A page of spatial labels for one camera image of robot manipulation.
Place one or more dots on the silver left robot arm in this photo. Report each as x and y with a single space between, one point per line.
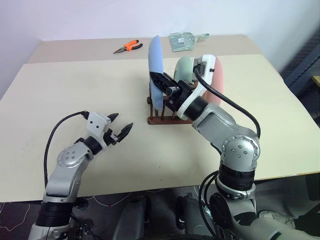
62 175

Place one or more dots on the pink plate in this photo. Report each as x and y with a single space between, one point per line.
218 82

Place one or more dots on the dark rounded leg shape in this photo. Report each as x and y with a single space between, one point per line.
132 220
192 220

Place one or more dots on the blue plate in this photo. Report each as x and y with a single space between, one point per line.
155 57

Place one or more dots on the green plate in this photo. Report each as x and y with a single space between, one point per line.
183 67

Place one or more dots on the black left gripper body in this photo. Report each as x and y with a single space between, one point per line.
110 138

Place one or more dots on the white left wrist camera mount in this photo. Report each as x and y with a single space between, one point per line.
97 125

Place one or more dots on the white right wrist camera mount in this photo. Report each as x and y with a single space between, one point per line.
208 65

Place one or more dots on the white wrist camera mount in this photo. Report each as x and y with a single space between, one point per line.
97 125
208 65

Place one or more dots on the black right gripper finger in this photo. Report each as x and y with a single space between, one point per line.
161 81

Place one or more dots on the dark blue striped furniture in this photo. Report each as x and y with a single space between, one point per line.
302 67

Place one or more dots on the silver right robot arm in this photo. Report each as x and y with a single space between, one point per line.
225 127

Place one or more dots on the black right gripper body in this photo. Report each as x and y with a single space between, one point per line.
183 92

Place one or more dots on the wooden dish rack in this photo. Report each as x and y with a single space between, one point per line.
162 121

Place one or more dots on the clear plastic bag package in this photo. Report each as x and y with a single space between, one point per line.
181 42

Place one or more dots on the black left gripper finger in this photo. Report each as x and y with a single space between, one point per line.
125 132
113 117

